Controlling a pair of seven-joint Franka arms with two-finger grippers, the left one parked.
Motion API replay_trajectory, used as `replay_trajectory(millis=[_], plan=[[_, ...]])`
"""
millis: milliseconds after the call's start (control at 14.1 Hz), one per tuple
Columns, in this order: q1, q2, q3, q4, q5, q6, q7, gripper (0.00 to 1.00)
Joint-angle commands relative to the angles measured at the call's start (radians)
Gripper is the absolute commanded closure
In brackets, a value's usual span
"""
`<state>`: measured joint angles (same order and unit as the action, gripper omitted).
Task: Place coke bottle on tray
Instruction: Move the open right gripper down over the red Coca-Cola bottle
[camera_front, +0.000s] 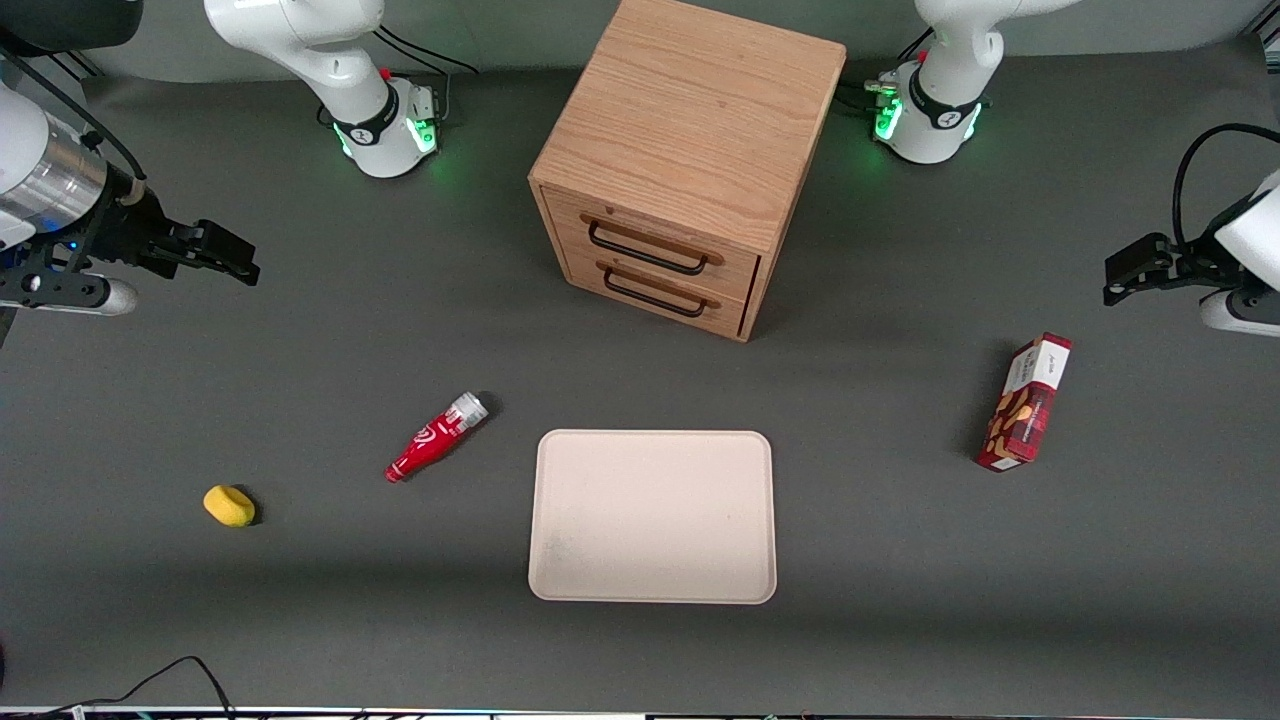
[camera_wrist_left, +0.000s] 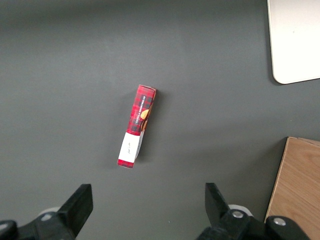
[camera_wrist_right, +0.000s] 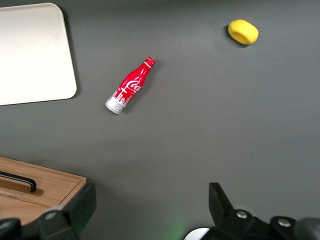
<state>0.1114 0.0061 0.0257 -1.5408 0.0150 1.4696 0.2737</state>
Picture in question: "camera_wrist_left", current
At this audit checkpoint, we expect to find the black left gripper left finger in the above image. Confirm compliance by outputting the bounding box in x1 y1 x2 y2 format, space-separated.
0 183 94 240

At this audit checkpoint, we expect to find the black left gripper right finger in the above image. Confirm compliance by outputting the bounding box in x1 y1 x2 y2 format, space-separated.
197 182 311 240

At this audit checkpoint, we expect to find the white rectangular tray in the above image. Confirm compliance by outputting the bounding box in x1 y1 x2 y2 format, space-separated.
266 0 320 85

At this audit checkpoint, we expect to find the light wooden box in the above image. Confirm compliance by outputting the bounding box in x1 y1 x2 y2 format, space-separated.
264 136 320 240

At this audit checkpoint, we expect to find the red plaid shortbread box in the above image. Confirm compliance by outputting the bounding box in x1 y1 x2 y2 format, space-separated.
116 84 158 170

